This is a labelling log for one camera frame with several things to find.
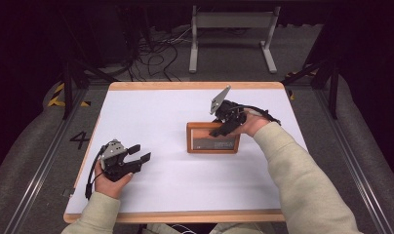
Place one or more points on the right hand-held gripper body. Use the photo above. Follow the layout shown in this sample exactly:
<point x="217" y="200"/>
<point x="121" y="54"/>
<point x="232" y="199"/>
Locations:
<point x="230" y="113"/>

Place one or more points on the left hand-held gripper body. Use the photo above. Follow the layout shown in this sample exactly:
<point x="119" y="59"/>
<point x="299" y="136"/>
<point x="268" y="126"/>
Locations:
<point x="113" y="151"/>

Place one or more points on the wooden photo frame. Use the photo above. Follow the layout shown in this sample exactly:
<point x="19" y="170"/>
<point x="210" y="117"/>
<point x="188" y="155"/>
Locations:
<point x="213" y="143"/>

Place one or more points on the person's right hand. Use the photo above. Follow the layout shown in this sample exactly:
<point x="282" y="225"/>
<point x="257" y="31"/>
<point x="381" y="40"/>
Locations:
<point x="255" y="123"/>

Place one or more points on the person's left hand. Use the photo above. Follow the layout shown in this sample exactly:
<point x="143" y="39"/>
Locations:
<point x="109" y="187"/>

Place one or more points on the yellow black hazard tape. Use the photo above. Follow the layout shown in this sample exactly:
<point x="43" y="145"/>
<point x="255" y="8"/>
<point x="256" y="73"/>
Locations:
<point x="55" y="101"/>
<point x="299" y="74"/>
<point x="292" y="95"/>

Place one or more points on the black metal stand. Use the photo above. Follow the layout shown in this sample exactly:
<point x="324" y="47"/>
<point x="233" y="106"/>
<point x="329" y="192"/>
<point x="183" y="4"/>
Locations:
<point x="333" y="94"/>
<point x="67" y="91"/>

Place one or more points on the grey metal stand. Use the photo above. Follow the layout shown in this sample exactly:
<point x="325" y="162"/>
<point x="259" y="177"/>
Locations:
<point x="232" y="20"/>

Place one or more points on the small metal table bracket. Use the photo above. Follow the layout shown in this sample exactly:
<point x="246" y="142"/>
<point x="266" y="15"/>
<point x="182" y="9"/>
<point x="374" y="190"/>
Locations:
<point x="68" y="192"/>

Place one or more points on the metal floor rail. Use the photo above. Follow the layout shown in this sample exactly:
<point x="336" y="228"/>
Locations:
<point x="39" y="174"/>
<point x="361" y="175"/>

